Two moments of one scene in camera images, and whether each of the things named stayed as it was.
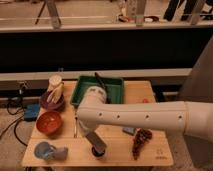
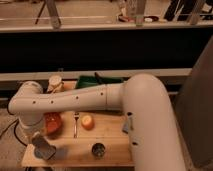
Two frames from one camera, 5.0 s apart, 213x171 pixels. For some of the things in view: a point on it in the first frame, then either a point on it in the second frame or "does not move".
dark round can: x=96 y=153 does not move
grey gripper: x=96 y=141 to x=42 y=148
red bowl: x=49 y=122 does not move
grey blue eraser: x=129 y=130 does not move
